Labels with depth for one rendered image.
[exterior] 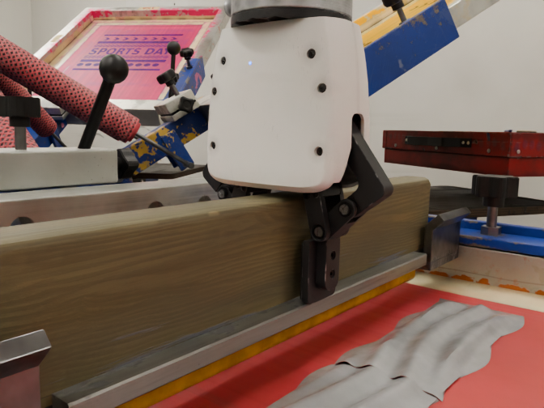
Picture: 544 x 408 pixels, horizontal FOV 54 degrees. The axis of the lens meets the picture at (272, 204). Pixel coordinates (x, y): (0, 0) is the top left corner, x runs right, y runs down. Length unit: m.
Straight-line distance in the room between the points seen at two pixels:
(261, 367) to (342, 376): 0.05
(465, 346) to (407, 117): 2.15
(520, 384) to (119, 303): 0.24
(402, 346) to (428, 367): 0.03
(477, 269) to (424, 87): 1.95
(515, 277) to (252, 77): 0.34
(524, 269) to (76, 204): 0.41
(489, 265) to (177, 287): 0.37
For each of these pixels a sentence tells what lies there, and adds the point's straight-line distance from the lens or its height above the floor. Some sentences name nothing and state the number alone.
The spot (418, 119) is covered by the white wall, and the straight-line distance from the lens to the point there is 2.48.
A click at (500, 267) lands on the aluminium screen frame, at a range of 0.56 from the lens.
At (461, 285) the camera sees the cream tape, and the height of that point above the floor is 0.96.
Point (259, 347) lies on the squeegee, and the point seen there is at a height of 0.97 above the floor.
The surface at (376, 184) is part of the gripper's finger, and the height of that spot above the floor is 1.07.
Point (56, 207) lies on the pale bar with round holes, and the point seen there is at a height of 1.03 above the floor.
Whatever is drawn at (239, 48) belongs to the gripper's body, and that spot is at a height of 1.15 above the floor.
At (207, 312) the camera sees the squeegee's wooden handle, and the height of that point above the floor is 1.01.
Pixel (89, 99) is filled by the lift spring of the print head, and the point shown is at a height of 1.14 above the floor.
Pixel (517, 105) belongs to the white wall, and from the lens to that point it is 2.35.
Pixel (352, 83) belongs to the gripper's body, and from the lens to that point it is 0.31.
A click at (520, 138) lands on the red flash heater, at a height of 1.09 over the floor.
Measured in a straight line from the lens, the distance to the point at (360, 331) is 0.41.
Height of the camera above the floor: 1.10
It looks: 8 degrees down
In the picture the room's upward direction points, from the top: 1 degrees clockwise
